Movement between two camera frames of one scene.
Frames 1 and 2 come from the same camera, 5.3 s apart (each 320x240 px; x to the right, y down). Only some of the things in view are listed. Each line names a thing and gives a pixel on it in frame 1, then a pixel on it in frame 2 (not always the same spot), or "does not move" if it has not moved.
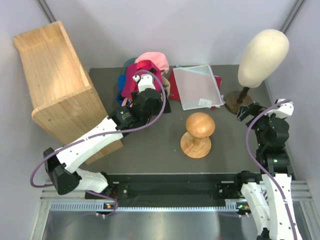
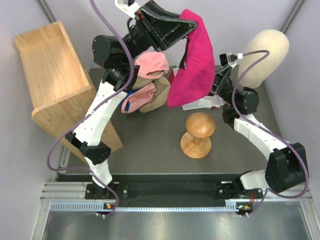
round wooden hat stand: x=196 y=143 does not move
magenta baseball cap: x=130 y=87 → x=197 y=77
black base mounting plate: x=176 y=186 does not move
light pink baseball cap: x=158 y=58 does not move
